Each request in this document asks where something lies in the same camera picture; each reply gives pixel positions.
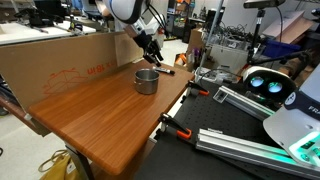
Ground dark shelf rack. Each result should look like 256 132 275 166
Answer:
166 0 195 44

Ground open cardboard box orange contents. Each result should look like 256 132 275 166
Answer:
174 52 194 69

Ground black stereo camera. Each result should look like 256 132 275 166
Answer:
243 0 287 10

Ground blue plastic bin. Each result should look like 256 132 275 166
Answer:
263 39 303 60

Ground silver metal pole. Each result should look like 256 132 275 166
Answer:
198 0 225 81

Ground long white table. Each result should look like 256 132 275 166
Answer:
0 20 98 46

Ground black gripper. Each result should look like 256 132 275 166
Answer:
132 29 165 68

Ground yellow bag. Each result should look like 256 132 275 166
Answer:
37 149 84 180

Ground tan cardboard sheet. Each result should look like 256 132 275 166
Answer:
262 9 315 44

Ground black equipment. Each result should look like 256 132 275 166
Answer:
14 6 68 28

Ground black tripod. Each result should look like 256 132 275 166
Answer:
246 8 320 68

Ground small steel pot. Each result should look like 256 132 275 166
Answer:
133 68 161 96

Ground white VR headset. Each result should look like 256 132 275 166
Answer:
241 65 298 102

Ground black marker with white cap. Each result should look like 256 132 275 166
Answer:
152 66 176 76

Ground black table leg frame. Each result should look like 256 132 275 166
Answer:
64 143 93 180

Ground brown cardboard box stack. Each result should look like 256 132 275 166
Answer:
187 28 205 62

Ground black clamp orange handle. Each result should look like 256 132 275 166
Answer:
184 80 210 98
157 112 193 141

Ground aluminium extrusion rail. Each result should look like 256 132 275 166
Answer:
195 128 320 179
212 85 279 122

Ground white storage crate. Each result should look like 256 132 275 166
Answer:
209 43 254 73

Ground brown cardboard sheet red print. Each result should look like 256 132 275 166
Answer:
0 30 145 113

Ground black perforated platform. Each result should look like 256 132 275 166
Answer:
133 78 320 180

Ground white Franka robot base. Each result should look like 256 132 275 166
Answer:
262 63 320 169

